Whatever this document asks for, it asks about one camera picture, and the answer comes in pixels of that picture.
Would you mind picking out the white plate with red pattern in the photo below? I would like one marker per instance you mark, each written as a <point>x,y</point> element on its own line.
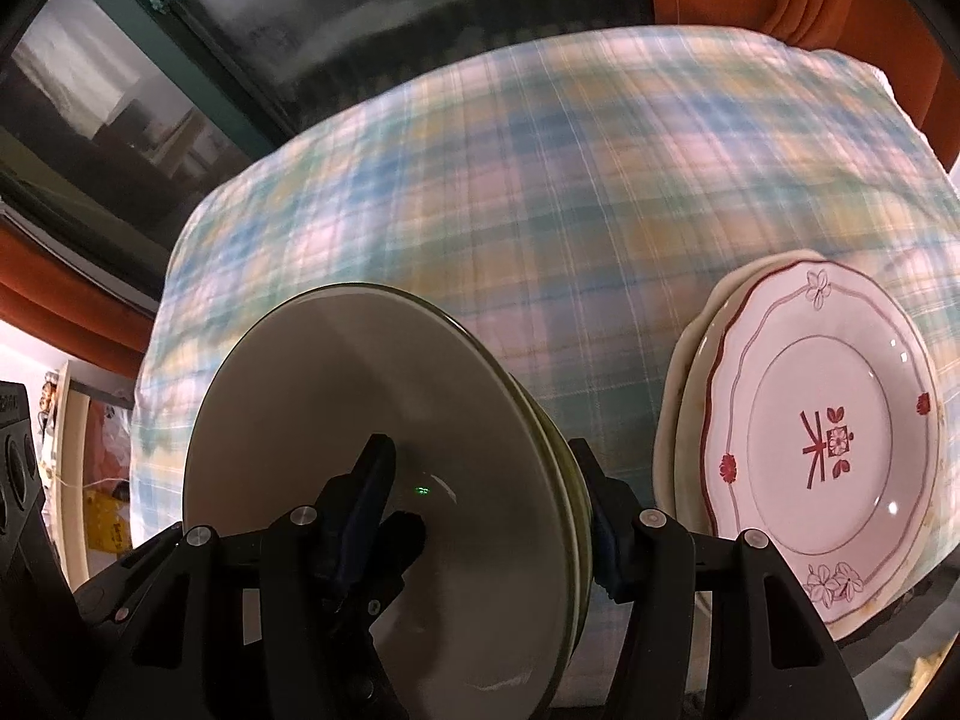
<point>787,390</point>

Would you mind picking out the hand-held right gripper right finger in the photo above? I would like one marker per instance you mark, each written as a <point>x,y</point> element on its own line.
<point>606,547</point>

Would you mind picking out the yellow packet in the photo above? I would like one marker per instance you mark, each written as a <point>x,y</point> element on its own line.
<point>105,529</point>

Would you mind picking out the large pierced cream floral plate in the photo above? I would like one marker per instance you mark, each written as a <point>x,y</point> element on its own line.
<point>666,420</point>

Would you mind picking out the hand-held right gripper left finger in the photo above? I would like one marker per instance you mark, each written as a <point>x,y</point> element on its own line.
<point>358,532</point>

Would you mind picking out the cream shelf unit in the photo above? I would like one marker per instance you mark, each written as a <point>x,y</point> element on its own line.
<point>75,420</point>

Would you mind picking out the orange plastic bag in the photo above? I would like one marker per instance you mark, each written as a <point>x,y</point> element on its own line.
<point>109,442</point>

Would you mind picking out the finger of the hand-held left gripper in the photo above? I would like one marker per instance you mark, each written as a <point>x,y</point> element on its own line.
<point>124,585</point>
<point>401,547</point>

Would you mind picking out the narrow orange curtain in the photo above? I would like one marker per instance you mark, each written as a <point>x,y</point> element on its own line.
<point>60,292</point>

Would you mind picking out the plaid tablecloth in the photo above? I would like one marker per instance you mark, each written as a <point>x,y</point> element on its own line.
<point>525,202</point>

